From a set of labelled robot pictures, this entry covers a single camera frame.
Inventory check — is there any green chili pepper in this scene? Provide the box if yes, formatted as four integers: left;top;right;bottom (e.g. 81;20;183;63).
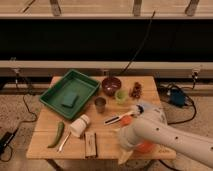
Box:
47;122;65;148

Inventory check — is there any small orange fruit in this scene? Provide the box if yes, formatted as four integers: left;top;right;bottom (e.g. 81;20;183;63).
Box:
120;116;132;126

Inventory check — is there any green sponge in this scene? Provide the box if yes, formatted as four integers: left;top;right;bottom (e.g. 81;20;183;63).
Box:
61;92;78;108

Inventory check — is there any black hanging cable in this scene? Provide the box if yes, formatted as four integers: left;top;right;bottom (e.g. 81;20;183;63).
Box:
118;10;157;77

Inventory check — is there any black power adapter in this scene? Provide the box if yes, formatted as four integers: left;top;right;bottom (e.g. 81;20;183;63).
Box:
0;132;13;149

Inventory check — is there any green plastic tray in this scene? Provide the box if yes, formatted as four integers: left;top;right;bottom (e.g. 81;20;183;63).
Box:
40;69;100;120

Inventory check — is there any wooden folding table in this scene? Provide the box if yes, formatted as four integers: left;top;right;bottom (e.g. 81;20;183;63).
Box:
25;75;178;171

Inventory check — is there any orange bowl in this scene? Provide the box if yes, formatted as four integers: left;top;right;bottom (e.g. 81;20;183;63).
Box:
136;141;155;153

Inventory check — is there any blue power box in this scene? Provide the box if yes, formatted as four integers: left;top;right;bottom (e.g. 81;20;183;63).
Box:
169;90;185;107

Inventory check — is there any small green cup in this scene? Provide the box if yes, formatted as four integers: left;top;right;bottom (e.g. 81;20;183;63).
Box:
115;90;127;104

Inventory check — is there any wooden chalkboard eraser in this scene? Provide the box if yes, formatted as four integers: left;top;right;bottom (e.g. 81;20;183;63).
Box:
85;131;97;158

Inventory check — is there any black cable left floor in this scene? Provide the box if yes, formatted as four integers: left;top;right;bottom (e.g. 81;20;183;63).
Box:
0;73;38;163

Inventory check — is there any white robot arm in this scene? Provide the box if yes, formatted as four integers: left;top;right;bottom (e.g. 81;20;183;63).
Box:
117;103;213;168

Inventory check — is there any purple bowl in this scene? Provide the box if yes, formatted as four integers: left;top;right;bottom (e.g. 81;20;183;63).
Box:
102;77;121;96

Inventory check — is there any brown pine cone toy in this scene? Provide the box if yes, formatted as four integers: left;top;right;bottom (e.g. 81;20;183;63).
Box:
130;82;142;99

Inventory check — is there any white cylindrical cup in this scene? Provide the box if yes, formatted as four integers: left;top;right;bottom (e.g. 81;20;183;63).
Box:
70;114;90;138

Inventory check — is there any silver spoon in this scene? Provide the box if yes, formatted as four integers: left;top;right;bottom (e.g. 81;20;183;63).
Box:
57;132;71;153

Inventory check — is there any small metal cup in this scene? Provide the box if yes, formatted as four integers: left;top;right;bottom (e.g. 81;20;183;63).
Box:
94;97;106;113

